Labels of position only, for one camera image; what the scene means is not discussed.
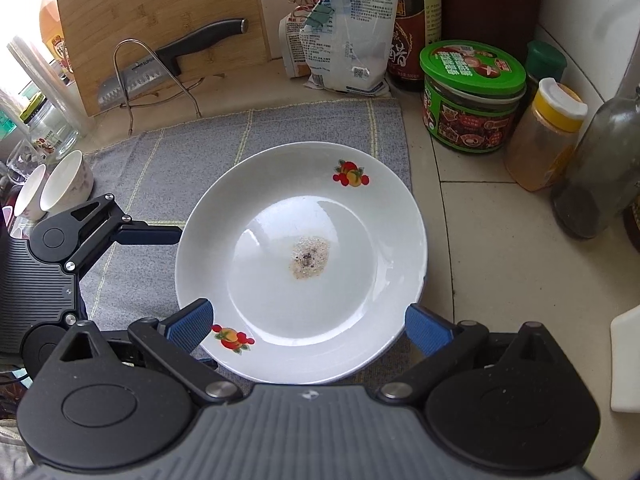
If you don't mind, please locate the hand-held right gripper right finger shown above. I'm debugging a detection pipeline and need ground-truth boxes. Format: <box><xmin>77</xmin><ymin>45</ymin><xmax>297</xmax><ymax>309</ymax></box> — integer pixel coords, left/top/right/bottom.
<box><xmin>377</xmin><ymin>302</ymin><xmax>548</xmax><ymax>403</ymax></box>

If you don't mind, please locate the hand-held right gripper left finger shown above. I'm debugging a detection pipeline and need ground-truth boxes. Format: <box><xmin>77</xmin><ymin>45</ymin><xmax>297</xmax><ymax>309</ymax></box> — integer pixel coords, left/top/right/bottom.
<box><xmin>59</xmin><ymin>297</ymin><xmax>240</xmax><ymax>406</ymax></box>

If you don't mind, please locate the white pink-floral bowl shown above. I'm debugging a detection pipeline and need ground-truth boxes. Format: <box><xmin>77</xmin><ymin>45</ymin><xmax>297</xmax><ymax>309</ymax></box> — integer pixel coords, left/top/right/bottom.
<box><xmin>12</xmin><ymin>164</ymin><xmax>48</xmax><ymax>223</ymax></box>

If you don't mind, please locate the wide white floral bowl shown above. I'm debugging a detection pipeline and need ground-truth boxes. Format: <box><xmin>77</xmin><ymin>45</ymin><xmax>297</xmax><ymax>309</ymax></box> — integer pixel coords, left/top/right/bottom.
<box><xmin>39</xmin><ymin>150</ymin><xmax>96</xmax><ymax>221</ymax></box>

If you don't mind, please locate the white fruit-print plate with stain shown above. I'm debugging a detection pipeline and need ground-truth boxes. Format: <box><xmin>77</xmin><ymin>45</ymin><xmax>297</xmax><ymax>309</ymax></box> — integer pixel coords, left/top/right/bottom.
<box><xmin>175</xmin><ymin>141</ymin><xmax>428</xmax><ymax>386</ymax></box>

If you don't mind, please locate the checked grey teal cloth mat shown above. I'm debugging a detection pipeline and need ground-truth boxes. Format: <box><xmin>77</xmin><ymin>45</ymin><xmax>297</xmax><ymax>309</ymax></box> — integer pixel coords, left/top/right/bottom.
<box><xmin>75</xmin><ymin>97</ymin><xmax>415</xmax><ymax>396</ymax></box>

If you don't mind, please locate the glass jar with label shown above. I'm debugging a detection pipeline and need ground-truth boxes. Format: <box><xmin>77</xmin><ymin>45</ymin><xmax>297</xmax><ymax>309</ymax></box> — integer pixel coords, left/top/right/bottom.
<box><xmin>21</xmin><ymin>94</ymin><xmax>80</xmax><ymax>162</ymax></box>

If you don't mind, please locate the white plastic object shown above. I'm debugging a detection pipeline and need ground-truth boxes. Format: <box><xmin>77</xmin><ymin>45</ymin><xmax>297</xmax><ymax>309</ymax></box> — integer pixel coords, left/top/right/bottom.
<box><xmin>610</xmin><ymin>302</ymin><xmax>640</xmax><ymax>413</ymax></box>

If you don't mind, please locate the orange cooking wine bottle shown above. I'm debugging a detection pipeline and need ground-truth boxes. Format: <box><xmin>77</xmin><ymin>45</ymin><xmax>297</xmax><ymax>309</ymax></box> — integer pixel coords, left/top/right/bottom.
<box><xmin>39</xmin><ymin>0</ymin><xmax>76</xmax><ymax>82</ymax></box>

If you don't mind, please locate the bamboo cutting board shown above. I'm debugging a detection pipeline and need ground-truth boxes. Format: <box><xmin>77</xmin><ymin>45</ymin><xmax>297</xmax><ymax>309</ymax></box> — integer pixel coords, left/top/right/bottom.
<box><xmin>57</xmin><ymin>0</ymin><xmax>271</xmax><ymax>118</ymax></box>

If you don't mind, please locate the yellow-lidded spice jar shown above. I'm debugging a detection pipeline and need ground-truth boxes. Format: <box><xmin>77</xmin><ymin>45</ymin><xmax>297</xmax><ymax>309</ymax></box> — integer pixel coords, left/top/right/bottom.
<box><xmin>504</xmin><ymin>77</ymin><xmax>589</xmax><ymax>192</ymax></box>

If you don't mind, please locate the green lidded sauce jar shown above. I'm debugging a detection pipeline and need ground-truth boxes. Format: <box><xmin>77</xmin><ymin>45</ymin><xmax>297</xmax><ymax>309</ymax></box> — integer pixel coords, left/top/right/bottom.
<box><xmin>419</xmin><ymin>41</ymin><xmax>527</xmax><ymax>155</ymax></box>

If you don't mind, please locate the clear glass bottle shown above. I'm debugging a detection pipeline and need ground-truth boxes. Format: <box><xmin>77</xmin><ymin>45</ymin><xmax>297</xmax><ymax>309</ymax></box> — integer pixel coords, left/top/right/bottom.
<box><xmin>551</xmin><ymin>84</ymin><xmax>640</xmax><ymax>240</ymax></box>

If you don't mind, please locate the white orange food bag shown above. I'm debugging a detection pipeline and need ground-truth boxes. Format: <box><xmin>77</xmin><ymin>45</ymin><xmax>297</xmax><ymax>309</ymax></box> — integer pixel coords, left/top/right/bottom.
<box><xmin>277</xmin><ymin>2</ymin><xmax>331</xmax><ymax>79</ymax></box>

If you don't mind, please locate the white blue plastic bag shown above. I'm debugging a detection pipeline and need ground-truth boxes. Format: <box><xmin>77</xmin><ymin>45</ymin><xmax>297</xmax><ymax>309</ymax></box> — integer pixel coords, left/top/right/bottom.
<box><xmin>299</xmin><ymin>0</ymin><xmax>402</xmax><ymax>97</ymax></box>

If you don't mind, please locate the green-capped bottle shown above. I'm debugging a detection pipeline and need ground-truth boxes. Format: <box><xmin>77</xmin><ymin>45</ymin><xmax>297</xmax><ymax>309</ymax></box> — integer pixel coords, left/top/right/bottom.
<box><xmin>524</xmin><ymin>41</ymin><xmax>568</xmax><ymax>107</ymax></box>

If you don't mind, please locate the dark soy sauce bottle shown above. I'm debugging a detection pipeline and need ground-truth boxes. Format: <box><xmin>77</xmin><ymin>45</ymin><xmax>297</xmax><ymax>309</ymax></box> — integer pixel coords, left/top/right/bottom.
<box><xmin>385</xmin><ymin>0</ymin><xmax>444</xmax><ymax>92</ymax></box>

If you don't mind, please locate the metal wire rack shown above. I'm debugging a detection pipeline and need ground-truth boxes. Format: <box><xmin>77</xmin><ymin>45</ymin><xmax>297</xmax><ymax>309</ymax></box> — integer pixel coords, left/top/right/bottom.
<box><xmin>112</xmin><ymin>39</ymin><xmax>203</xmax><ymax>136</ymax></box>

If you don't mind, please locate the black-handled kitchen knife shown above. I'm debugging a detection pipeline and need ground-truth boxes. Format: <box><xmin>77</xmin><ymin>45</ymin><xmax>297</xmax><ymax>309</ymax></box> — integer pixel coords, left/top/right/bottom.
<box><xmin>98</xmin><ymin>18</ymin><xmax>249</xmax><ymax>111</ymax></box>

